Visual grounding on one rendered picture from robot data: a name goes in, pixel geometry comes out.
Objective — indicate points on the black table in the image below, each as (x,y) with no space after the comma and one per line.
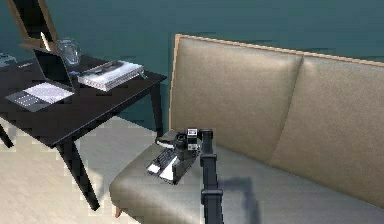
(83,111)

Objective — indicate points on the wooden framed dark picture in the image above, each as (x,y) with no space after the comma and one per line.
(31,18)

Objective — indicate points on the dark grey open laptop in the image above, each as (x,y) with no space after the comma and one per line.
(54,69)

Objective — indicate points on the clear glass vase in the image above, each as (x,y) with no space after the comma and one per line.
(69,51)

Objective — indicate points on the beige sofa with wooden frame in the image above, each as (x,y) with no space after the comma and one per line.
(253,100)

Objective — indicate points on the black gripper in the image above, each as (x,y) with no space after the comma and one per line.
(181,144)

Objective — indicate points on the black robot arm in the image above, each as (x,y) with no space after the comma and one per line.
(211,173)

